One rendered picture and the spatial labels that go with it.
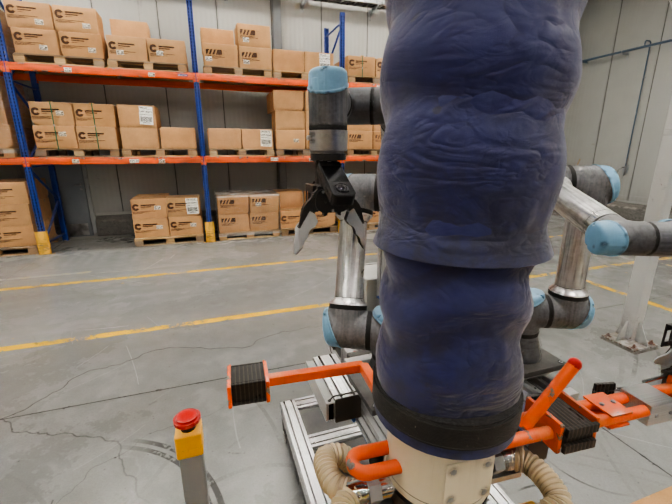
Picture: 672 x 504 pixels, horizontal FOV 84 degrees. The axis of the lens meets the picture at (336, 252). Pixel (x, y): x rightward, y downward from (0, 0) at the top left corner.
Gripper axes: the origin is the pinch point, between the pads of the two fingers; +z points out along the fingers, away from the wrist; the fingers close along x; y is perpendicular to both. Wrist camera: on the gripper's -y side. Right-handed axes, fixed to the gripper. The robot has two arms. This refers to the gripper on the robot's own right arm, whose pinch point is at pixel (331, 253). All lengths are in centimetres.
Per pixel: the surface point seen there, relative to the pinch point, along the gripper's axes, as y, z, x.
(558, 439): -33, 27, -30
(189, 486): 19, 69, 35
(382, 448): -25.5, 26.5, -0.3
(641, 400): -31, 26, -53
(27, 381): 243, 152, 168
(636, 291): 135, 100, -329
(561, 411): -29, 26, -35
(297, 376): -1.2, 26.6, 8.3
